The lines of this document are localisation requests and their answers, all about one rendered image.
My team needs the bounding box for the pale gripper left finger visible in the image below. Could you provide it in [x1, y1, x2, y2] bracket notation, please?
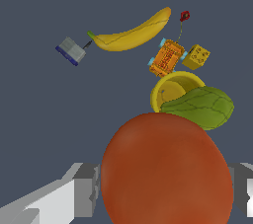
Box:
[0, 162, 102, 224]

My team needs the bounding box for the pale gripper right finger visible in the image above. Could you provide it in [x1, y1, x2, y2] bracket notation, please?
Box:
[227, 162, 253, 218]

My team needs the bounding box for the large red-orange round fruit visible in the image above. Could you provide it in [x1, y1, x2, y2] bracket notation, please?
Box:
[100, 112, 235, 224]

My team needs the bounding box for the green leafy vegetable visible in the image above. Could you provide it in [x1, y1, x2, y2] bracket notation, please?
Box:
[159, 86, 235, 131]

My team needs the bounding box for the yellow bowl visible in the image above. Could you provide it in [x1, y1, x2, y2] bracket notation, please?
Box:
[149, 70, 207, 113]

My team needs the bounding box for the yellow cube block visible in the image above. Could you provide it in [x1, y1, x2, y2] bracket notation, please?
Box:
[181, 43, 211, 71]

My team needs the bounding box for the grey and blue box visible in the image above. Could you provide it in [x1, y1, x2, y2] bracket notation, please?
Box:
[54, 36, 93, 67]

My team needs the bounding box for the orange toy car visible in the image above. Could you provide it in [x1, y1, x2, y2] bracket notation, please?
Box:
[146, 37, 189, 78]

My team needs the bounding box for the yellow banana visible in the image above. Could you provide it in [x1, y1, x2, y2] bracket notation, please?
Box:
[86, 6, 172, 52]

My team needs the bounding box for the red flower on thin stem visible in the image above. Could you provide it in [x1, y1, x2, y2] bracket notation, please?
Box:
[176, 10, 191, 44]

